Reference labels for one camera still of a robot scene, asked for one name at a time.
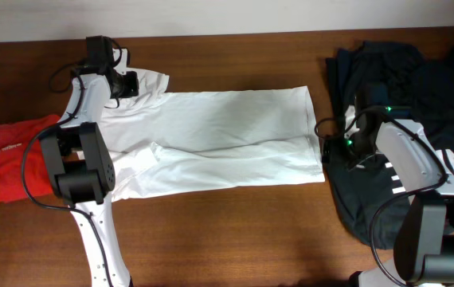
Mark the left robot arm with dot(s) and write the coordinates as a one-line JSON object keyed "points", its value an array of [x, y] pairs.
{"points": [[77, 160]]}

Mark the white printed t-shirt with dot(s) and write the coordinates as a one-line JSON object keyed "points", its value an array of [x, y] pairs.
{"points": [[166, 143]]}

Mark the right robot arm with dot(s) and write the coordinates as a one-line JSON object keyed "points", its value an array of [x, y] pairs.
{"points": [[423, 251]]}

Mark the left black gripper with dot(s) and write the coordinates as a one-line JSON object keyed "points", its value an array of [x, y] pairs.
{"points": [[132, 88]]}

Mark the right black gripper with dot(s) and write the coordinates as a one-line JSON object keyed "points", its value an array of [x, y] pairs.
{"points": [[332, 150]]}

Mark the dark lettered t-shirt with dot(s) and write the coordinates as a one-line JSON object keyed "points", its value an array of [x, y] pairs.
{"points": [[425, 86]]}

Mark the folded red t-shirt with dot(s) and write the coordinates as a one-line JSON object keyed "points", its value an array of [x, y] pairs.
{"points": [[14, 138]]}

